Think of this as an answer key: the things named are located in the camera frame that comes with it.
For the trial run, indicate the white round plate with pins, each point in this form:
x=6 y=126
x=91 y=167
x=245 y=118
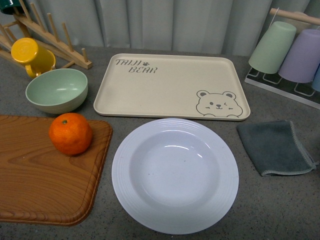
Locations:
x=175 y=176

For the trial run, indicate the orange fruit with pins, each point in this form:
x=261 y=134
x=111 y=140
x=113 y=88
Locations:
x=70 y=133

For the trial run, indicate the beige bear tray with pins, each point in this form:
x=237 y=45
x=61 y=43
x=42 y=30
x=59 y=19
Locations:
x=161 y=86

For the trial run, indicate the green bowl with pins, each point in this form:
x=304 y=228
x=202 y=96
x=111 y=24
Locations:
x=58 y=91

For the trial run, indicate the grey folded cloth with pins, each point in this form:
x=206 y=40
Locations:
x=275 y=149

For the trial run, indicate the green cup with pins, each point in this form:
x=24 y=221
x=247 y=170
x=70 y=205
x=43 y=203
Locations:
x=273 y=47

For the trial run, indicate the yellow mug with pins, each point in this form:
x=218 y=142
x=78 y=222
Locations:
x=35 y=58

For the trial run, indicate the wooden cutting board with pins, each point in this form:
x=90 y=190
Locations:
x=41 y=185

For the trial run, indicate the white cup rack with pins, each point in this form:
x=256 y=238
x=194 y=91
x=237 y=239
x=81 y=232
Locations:
x=301 y=92

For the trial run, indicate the purple cup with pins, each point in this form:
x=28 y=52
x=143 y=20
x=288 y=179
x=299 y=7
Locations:
x=302 y=60

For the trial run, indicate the blue cup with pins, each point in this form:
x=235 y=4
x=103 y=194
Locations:
x=316 y=81

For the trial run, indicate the wooden dish rack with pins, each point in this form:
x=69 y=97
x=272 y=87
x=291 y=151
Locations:
x=29 y=21

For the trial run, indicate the dark green mug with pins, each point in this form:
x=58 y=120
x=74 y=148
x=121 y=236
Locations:
x=9 y=7

